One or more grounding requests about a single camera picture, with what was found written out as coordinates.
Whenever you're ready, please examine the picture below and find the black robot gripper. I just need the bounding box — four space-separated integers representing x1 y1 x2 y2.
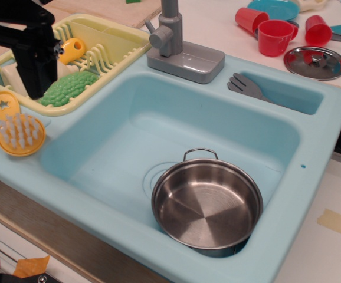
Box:
0 1 61 99

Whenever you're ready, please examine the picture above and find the yellow dish brush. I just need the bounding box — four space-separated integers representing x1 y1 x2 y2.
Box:
0 91 47 157

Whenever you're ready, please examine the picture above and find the stainless steel pot lid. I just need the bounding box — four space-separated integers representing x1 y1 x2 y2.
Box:
283 46 341 81

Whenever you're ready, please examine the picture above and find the white toy plate in rack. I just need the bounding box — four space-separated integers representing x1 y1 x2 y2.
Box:
0 63 28 97

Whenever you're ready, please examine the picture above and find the green bumpy toy vegetable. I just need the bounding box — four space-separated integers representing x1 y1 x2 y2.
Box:
38 71 99 107

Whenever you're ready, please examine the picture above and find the pale yellow dish rack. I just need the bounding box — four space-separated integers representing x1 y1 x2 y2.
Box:
12 14 151 116

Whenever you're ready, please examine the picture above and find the light blue toy sink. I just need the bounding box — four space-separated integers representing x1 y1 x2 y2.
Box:
0 56 341 282

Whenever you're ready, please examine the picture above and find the grey toy faucet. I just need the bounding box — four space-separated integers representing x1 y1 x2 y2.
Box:
145 1 225 84

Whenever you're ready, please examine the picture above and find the orange tape piece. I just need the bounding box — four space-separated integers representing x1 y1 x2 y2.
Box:
13 255 50 278

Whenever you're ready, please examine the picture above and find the grey toy fork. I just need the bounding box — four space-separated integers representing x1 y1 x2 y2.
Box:
227 73 272 103

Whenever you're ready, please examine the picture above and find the red toy cup left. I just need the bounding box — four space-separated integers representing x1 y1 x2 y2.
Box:
235 8 270 35

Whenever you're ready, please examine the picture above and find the teal toy plate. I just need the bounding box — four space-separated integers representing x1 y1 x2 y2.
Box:
247 0 300 21

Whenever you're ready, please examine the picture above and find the cream toy object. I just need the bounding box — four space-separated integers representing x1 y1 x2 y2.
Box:
292 0 328 12

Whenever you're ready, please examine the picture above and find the red toy cup right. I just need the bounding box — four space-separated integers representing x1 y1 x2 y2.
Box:
305 15 332 47

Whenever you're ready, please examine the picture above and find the masking tape strip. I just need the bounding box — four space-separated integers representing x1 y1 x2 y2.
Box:
317 209 341 234

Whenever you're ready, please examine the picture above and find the orange toy utensil handle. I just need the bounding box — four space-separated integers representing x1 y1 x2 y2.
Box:
59 38 86 65

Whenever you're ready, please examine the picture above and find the red toy cup with handle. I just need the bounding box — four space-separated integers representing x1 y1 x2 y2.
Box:
257 19 299 57

